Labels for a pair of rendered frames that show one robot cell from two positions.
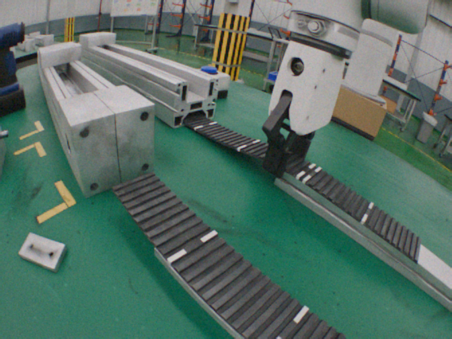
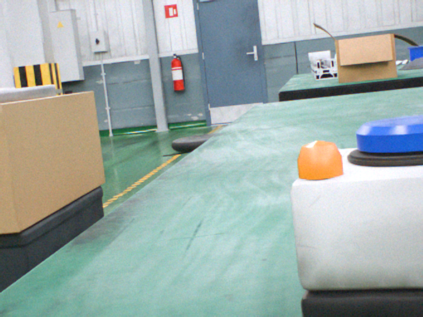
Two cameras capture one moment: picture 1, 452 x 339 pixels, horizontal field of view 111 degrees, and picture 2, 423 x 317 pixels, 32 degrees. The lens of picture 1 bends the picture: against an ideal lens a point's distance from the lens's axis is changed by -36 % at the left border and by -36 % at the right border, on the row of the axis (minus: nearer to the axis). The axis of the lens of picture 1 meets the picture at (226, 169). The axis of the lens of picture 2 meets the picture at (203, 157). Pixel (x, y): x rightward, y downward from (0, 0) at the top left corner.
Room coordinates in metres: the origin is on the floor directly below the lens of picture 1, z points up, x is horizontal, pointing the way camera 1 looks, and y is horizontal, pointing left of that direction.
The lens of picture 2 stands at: (0.75, 0.31, 0.88)
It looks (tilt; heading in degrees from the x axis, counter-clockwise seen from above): 7 degrees down; 249
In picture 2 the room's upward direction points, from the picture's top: 7 degrees counter-clockwise
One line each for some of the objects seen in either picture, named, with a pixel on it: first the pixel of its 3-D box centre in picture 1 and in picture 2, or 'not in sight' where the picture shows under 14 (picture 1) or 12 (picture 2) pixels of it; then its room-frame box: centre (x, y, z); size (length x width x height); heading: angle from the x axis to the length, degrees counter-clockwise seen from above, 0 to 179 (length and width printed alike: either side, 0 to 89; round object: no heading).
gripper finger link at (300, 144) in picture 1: (303, 138); not in sight; (0.32, -0.10, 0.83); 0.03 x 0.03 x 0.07; 52
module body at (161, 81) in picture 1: (117, 62); not in sight; (0.66, 0.39, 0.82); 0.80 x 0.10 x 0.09; 52
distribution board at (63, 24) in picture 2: not in sight; (68, 69); (-1.65, -11.42, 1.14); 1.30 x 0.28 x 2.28; 149
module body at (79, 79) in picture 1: (58, 74); not in sight; (0.51, 0.51, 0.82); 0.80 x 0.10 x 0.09; 52
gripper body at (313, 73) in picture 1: (310, 81); not in sight; (0.29, -0.08, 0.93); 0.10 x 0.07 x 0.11; 142
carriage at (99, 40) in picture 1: (96, 42); not in sight; (0.81, 0.58, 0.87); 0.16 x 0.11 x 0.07; 52
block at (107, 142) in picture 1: (112, 133); not in sight; (0.24, 0.15, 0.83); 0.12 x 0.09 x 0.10; 142
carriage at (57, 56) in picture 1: (57, 58); not in sight; (0.51, 0.51, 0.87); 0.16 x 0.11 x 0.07; 52
